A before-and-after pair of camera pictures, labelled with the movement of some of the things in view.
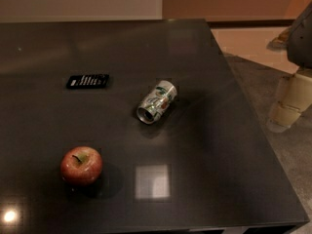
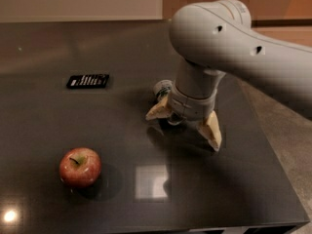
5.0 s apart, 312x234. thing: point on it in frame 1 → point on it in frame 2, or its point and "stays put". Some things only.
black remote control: [89, 81] stays put
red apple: [81, 165] stays put
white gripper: [300, 42] → [191, 107]
